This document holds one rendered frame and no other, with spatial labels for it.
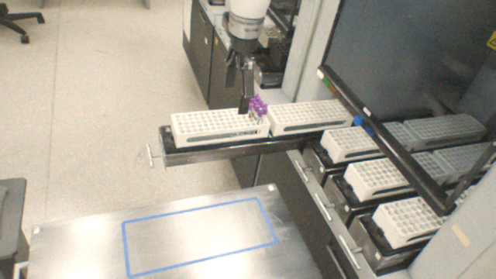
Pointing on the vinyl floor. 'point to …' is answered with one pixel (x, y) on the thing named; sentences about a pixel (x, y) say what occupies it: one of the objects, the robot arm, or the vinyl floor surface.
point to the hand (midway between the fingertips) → (235, 97)
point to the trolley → (177, 241)
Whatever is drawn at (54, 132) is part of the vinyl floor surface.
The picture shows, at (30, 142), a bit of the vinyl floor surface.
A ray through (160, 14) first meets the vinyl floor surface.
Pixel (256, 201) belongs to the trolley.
